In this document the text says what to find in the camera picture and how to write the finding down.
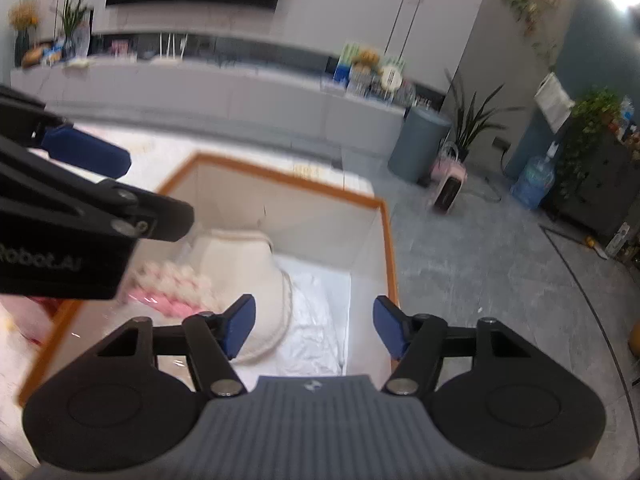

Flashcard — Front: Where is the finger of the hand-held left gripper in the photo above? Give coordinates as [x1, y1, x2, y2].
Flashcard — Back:
[0, 135, 195, 243]
[0, 85, 132, 179]

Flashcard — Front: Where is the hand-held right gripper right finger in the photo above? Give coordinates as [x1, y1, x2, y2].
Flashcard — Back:
[374, 296, 563, 400]

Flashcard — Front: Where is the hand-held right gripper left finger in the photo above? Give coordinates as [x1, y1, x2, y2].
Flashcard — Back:
[70, 294, 257, 400]

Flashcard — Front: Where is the cream fabric pad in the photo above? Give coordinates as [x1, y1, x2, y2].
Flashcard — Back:
[185, 229, 293, 365]

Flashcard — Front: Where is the pink white pompom cloth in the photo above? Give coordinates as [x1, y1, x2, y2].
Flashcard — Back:
[120, 260, 221, 318]

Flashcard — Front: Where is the white plastic bag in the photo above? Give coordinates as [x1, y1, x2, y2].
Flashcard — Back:
[235, 255, 351, 376]

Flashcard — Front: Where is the orange cardboard box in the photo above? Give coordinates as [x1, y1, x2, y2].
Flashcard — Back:
[17, 152, 401, 406]

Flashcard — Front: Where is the pale lace tablecloth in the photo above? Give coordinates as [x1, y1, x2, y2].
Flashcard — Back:
[0, 122, 376, 466]

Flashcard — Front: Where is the brown round basket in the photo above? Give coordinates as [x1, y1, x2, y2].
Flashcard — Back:
[22, 45, 51, 67]

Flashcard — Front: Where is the marble television cabinet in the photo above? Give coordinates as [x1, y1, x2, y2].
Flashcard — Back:
[10, 55, 408, 146]

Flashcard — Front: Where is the green plant glass vase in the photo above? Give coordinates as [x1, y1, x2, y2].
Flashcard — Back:
[47, 0, 101, 58]

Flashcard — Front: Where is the white space heater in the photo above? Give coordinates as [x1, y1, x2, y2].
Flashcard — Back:
[432, 170, 468, 216]

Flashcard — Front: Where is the dried yellow flowers vase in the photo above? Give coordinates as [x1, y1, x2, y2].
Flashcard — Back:
[7, 0, 41, 68]

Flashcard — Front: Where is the pink woven basket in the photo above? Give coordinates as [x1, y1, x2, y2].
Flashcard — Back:
[430, 142, 463, 186]

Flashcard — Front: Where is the grey trash bin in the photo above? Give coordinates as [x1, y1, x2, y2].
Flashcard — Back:
[387, 105, 453, 184]

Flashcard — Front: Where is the blue water jug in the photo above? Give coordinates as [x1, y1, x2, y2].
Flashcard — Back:
[510, 142, 558, 211]

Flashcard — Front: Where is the long-leaf potted plant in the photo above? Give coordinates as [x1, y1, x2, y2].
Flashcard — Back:
[442, 72, 526, 161]

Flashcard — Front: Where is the green white poster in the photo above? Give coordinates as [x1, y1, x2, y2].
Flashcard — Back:
[335, 42, 406, 86]

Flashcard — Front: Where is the white round fan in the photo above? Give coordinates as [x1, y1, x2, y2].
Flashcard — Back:
[380, 60, 406, 93]

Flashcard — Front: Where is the dark grey dresser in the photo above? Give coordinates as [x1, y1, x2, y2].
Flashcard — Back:
[542, 120, 640, 256]

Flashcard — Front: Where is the teddy bear bouquet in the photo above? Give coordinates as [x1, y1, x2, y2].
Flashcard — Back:
[350, 47, 381, 96]

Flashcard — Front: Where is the white hanging cloth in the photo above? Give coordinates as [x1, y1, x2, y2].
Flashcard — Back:
[534, 72, 576, 131]

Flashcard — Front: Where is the green ivy plant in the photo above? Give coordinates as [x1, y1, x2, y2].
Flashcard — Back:
[555, 87, 623, 201]

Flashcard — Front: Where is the trailing vine plant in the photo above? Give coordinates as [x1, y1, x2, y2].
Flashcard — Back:
[500, 0, 558, 68]

